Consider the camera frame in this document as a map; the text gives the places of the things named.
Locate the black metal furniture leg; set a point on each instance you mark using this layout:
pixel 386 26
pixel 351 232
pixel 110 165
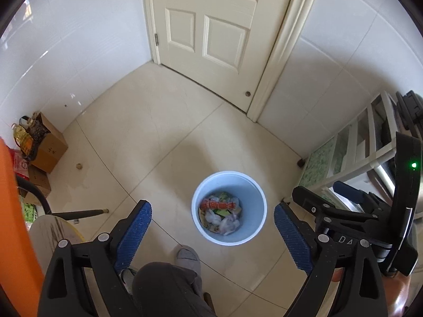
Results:
pixel 82 214

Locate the white shelf rack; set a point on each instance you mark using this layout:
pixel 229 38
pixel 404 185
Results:
pixel 350 138

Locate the white panel door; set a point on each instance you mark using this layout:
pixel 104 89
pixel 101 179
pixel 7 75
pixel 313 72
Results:
pixel 214 39

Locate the green printed carton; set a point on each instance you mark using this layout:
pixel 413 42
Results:
pixel 29 211

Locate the small white plastic bag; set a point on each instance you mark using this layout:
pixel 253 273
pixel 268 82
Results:
pixel 211 216

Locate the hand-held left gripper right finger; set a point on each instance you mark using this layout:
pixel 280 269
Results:
pixel 292 237

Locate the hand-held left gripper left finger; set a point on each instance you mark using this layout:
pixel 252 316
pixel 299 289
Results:
pixel 134 237

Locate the green snack packet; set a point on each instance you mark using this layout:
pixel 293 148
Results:
pixel 223 195

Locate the person's leg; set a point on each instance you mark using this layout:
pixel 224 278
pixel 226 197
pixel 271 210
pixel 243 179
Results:
pixel 165 290

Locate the grey slipper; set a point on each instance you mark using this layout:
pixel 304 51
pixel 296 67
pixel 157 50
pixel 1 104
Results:
pixel 188 257
pixel 127 277

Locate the person's right hand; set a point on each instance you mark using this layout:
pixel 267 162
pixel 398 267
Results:
pixel 337 274

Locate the large cardboard box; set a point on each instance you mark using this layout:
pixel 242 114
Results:
pixel 49 148

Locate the round wooden stool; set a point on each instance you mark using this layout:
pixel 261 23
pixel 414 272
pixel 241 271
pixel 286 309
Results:
pixel 49 234

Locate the red printed bag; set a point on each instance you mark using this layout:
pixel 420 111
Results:
pixel 19 166

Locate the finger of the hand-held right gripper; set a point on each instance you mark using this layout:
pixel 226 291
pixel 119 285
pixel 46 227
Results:
pixel 345 189
pixel 307 198

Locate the white round trash bin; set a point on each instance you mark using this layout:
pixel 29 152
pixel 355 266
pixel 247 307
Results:
pixel 205 188

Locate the orange round table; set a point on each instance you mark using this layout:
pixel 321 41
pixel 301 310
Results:
pixel 16 221

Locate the large knotted white plastic bag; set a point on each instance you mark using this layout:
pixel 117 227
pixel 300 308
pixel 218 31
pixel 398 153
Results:
pixel 229 226

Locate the dark mesh bag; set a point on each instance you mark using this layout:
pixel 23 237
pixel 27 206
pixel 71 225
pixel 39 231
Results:
pixel 37 132

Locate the small cardboard box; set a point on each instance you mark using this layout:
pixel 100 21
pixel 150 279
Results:
pixel 39 181

